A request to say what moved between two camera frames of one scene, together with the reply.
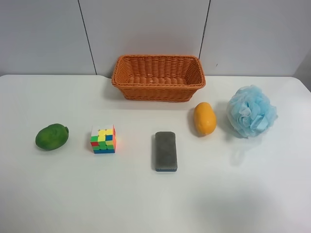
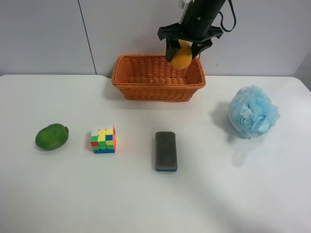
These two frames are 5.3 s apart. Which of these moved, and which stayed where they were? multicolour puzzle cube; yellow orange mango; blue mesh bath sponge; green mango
Moved: yellow orange mango
Stayed: green mango; blue mesh bath sponge; multicolour puzzle cube
